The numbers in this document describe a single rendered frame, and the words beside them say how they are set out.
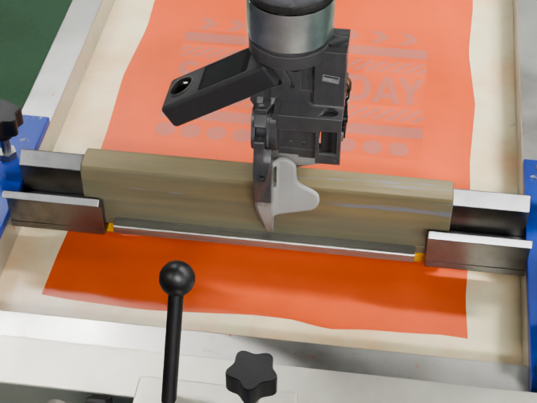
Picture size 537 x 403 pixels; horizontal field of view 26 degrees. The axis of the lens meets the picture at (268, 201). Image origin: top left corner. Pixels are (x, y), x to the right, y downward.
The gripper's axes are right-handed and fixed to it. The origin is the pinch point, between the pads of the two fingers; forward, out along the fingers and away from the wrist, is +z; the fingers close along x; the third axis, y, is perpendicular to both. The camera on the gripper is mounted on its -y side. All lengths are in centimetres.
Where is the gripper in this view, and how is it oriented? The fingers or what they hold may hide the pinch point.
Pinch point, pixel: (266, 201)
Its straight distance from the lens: 113.6
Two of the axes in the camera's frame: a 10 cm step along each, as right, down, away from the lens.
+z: 0.0, 7.3, 6.9
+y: 9.9, 0.9, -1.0
